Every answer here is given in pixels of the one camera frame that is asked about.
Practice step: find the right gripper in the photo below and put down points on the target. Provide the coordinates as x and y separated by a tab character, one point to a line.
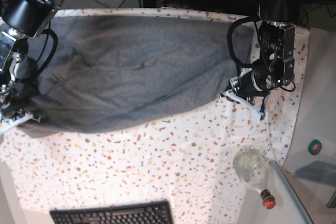
12	101

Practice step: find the grey t-shirt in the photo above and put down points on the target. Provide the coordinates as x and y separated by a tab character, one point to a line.
110	73

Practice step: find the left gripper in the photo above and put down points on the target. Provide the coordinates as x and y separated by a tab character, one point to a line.
250	85

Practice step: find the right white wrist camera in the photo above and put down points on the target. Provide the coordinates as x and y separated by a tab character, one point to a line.
11	123

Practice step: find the terrazzo pattern tablecloth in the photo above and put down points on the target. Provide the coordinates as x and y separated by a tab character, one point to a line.
186	158

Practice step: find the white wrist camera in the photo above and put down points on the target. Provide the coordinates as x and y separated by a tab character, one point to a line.
11	123
258	114

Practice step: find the black keyboard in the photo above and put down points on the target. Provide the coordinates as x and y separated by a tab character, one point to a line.
152	212

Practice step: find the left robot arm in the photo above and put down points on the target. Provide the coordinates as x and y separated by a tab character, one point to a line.
276	37

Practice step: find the clear bottle with red cap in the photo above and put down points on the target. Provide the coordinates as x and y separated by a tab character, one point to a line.
251	168

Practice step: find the grey metal bar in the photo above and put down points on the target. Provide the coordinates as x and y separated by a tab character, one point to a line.
289	207

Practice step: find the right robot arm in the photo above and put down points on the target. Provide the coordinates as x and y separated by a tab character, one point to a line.
25	19

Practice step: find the green tape roll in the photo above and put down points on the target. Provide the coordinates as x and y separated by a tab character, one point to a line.
315	147

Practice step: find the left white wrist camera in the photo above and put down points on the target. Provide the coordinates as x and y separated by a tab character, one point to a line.
258	114

